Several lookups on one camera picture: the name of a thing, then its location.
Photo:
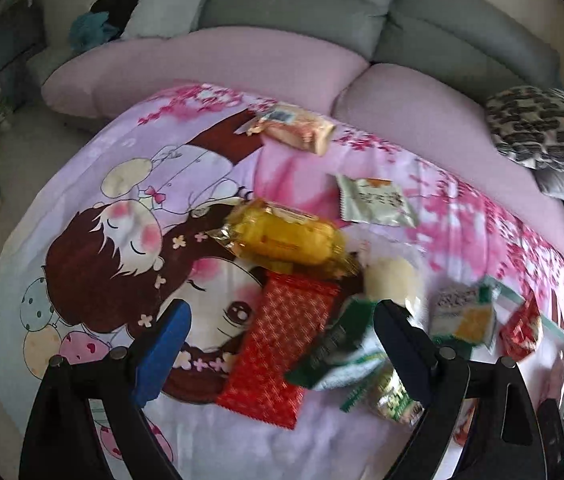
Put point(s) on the red patterned snack packet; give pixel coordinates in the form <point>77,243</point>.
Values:
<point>272,360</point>

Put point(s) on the small red snack packet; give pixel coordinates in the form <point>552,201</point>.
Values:
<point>521,332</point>

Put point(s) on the pale green snack packet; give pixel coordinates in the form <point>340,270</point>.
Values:
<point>376,202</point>

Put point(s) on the light grey pillow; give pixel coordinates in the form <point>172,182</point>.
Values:
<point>167,10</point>

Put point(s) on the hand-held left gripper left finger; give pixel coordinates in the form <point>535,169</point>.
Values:
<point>162,355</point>

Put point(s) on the orange snack packet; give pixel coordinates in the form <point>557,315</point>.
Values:
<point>297,130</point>

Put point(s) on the teal cloth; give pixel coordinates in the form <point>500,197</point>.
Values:
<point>89,30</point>

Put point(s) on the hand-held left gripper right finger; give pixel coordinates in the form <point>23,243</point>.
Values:
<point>401,355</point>

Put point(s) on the dark clothes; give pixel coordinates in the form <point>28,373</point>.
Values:
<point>112,7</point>

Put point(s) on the white tray teal rim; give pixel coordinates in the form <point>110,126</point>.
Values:
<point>559,332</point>

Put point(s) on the dark green white snack packet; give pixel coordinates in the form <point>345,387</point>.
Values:
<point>341,355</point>

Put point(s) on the printed cartoon blanket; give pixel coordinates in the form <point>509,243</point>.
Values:
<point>87,210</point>

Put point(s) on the black cabinet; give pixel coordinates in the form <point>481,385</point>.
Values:
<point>12,40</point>

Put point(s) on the green yellow snack packet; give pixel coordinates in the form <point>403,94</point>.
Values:
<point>391,402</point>

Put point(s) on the green white pastry packet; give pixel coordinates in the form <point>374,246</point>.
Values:
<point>461,317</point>

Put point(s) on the grey sofa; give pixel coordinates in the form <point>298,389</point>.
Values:
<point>287,10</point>

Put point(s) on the clear white bun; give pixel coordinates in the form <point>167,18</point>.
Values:
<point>391,280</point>

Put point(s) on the black white patterned pillow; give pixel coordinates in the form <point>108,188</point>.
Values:
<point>536,120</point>

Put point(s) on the pink sofa cover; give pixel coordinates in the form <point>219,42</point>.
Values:
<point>212,70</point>

